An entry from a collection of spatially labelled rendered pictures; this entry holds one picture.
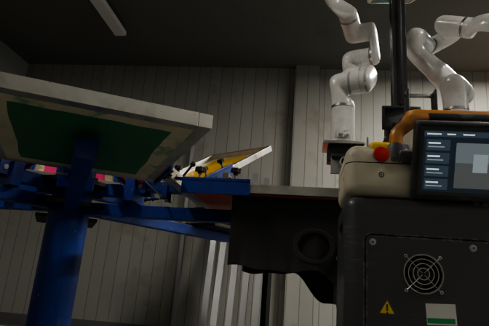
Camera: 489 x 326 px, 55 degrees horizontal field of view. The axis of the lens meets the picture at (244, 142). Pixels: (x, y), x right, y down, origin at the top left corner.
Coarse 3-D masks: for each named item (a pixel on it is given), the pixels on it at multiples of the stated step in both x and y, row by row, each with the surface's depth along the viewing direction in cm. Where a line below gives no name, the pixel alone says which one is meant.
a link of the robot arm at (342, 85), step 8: (344, 72) 194; (352, 72) 191; (336, 80) 192; (344, 80) 190; (352, 80) 188; (336, 88) 191; (344, 88) 190; (352, 88) 189; (336, 96) 190; (344, 96) 189; (336, 104) 189; (344, 104) 187; (352, 104) 188
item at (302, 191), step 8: (256, 192) 198; (264, 192) 198; (272, 192) 197; (280, 192) 197; (288, 192) 196; (296, 192) 196; (304, 192) 196; (312, 192) 195; (320, 192) 195; (328, 192) 194; (336, 192) 194; (200, 200) 225; (208, 208) 246
